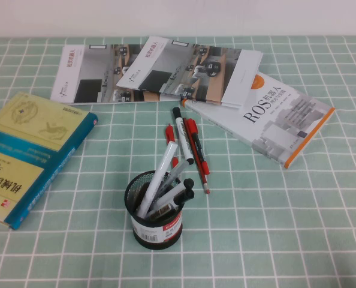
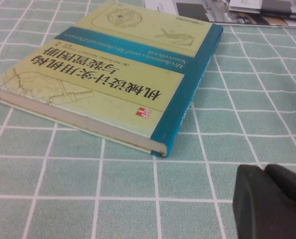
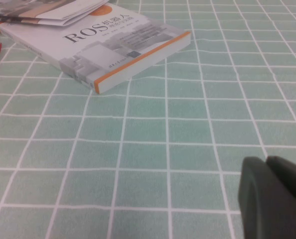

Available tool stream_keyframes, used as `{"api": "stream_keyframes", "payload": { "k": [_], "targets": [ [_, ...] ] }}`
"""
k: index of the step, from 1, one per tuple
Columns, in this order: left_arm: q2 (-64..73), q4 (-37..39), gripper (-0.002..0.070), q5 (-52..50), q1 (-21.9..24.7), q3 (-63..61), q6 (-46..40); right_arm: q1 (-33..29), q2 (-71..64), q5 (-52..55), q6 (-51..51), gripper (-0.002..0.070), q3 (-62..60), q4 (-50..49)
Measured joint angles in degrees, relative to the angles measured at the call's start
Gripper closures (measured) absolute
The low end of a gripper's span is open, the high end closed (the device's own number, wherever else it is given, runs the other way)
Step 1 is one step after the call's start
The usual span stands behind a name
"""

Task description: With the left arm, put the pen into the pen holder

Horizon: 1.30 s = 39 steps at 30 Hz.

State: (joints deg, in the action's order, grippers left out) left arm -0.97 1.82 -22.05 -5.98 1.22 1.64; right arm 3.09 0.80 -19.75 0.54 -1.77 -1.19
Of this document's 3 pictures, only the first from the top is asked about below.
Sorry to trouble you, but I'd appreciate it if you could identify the white orange ROS book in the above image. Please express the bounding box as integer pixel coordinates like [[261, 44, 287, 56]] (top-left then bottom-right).
[[181, 71, 336, 169]]

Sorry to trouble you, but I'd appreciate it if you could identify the yellow and teal hardcover book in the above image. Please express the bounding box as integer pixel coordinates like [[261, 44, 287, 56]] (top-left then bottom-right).
[[0, 91, 99, 231]]

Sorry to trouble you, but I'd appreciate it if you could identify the long white capless marker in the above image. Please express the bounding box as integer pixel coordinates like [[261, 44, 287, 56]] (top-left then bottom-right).
[[135, 141, 179, 217]]

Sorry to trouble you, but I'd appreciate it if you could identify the grey pen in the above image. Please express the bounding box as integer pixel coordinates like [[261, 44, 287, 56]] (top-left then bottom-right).
[[149, 160, 191, 211]]

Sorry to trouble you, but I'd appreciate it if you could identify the green checked tablecloth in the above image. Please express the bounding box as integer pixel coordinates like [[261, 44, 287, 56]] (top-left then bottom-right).
[[0, 35, 356, 288]]

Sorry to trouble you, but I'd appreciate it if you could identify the red and black pen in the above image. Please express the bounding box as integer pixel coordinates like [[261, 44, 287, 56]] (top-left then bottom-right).
[[186, 118, 211, 176]]

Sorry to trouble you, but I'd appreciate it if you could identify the red pencil with eraser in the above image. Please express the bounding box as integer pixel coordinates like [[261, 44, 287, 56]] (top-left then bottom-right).
[[182, 118, 211, 195]]

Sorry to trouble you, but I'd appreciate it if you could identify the white marker with black cap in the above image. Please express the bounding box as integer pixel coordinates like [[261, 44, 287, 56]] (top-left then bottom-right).
[[153, 178, 195, 211], [144, 188, 195, 221], [172, 106, 195, 166]]

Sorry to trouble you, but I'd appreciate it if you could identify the white office photo brochure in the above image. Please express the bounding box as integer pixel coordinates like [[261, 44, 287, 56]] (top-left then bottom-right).
[[50, 44, 161, 105], [115, 36, 264, 109]]

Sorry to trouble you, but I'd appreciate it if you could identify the black mesh pen holder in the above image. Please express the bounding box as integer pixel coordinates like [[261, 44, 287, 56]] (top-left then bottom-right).
[[123, 170, 185, 250]]

